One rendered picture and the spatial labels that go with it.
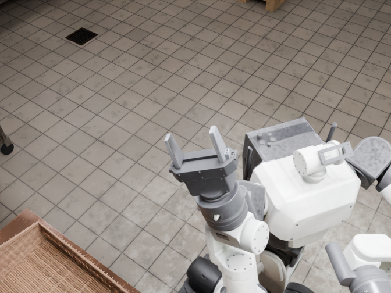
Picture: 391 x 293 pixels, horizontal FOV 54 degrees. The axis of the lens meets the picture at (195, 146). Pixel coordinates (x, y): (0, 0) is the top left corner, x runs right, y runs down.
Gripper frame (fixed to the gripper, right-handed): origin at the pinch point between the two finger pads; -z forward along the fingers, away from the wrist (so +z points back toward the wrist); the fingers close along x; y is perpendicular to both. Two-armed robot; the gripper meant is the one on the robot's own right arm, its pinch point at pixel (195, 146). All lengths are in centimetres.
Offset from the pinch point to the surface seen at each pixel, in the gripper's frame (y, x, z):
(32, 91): -203, -226, 67
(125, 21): -328, -180, 68
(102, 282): -27, -82, 85
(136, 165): -142, -124, 117
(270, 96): -238, -34, 141
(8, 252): -26, -114, 59
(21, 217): -50, -129, 65
